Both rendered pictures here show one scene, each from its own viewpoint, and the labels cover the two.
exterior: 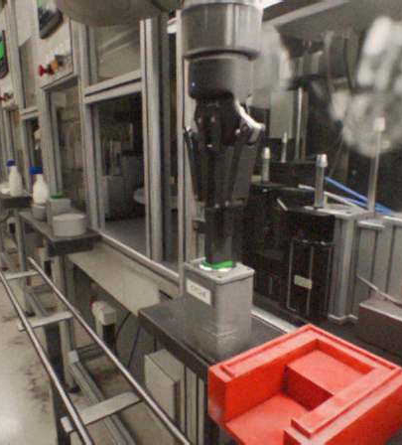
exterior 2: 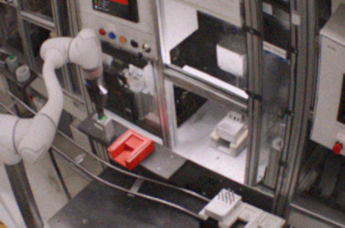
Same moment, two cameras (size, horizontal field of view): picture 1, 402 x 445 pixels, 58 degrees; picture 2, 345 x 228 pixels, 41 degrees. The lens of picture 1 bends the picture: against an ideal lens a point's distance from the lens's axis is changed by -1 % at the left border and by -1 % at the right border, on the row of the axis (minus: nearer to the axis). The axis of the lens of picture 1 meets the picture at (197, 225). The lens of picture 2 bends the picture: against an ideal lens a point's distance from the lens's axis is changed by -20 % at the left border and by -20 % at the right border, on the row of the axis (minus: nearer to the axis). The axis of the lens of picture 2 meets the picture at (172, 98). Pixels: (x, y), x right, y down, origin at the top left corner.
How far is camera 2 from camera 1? 1.96 m
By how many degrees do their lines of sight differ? 30
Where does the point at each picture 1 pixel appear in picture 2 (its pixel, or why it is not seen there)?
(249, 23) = (98, 70)
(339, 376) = (137, 143)
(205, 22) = (88, 75)
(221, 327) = (107, 135)
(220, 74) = (94, 82)
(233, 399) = (114, 154)
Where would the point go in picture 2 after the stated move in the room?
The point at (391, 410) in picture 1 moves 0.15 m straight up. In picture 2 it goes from (147, 149) to (142, 123)
